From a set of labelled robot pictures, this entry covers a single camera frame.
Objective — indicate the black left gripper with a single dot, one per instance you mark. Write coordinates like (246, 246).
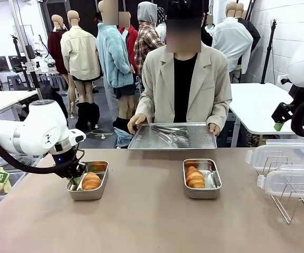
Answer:
(67, 166)

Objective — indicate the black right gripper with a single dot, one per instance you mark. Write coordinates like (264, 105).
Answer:
(282, 113)

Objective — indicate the golden croissant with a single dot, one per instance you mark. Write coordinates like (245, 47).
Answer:
(91, 181)
(194, 177)

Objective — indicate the clear plastic clip lid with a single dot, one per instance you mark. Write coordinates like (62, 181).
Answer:
(294, 155)
(299, 182)

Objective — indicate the perforated metal baking tray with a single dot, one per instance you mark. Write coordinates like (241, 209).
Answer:
(202, 137)

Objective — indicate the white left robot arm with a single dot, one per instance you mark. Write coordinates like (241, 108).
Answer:
(41, 124)

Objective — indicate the person's left forearm beige sleeve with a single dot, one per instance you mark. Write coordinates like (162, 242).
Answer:
(222, 110)

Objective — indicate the person's right forearm beige sleeve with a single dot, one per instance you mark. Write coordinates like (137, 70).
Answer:
(145, 105)

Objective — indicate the person's left hand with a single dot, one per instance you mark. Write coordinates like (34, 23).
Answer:
(214, 129)

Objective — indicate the person's right hand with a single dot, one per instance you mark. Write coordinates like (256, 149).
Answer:
(136, 121)

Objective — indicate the steel rectangular container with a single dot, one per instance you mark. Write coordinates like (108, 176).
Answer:
(88, 195)
(202, 194)

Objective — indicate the large white table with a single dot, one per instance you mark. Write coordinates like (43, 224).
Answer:
(257, 105)

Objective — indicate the mannequin floor stand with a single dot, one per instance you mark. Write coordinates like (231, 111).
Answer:
(103, 136)

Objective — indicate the clear plastic storage bin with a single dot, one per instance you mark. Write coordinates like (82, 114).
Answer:
(17, 179)

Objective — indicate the tall black tripod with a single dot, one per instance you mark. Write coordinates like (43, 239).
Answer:
(269, 50)

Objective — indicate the person in beige coat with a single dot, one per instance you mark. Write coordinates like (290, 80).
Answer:
(207, 87)

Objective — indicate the dark clothes heap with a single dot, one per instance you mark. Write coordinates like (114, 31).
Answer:
(54, 97)

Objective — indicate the mannequin in black jacket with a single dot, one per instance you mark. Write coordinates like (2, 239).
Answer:
(253, 34)

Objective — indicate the mannequin in white shirt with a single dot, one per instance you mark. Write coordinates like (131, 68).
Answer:
(231, 42)

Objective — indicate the metal tongs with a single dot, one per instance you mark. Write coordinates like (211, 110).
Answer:
(173, 131)

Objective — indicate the white table with metal leg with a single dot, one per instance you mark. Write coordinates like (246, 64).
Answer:
(4, 98)

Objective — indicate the mannequin in black top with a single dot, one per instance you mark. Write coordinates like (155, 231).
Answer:
(206, 39)

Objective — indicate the cluttered background workbench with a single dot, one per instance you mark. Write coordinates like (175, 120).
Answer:
(46, 69)

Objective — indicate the mannequin with white collar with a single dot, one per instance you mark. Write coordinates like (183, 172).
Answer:
(210, 27)

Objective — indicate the grey plastic stool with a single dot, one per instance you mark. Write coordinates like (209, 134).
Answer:
(14, 77)

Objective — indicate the mannequin in cream jacket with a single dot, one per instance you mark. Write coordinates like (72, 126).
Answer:
(80, 52)

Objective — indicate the mannequin in maroon top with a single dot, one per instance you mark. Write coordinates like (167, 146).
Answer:
(55, 50)

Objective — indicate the mannequin in blue fleece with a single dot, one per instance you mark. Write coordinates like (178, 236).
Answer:
(112, 52)

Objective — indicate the mannequin in red jacket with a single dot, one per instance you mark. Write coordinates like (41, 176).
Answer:
(132, 42)

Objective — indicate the mannequin in plaid shirt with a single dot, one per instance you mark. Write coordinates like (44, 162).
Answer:
(146, 44)

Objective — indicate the mannequin with patterned headscarf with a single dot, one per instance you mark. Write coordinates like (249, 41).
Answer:
(162, 15)

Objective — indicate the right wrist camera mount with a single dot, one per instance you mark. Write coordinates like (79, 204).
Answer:
(282, 79)

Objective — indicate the black camera stand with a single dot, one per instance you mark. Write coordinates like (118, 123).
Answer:
(36, 79)

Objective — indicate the silver metal post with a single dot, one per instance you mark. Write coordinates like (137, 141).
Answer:
(25, 47)

